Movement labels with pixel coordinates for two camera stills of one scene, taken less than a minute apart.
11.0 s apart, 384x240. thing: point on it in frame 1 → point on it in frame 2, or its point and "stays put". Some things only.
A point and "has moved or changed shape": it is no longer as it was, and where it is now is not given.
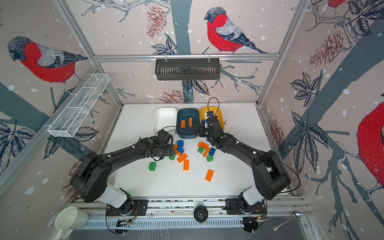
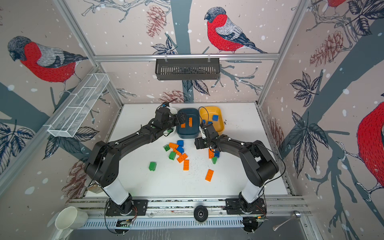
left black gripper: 170,151 → 182,119
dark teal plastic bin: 186,119 stays put
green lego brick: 209,158 has moved or changed shape
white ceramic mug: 70,218 stays put
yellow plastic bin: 217,112 stays put
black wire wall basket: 187,69 stays put
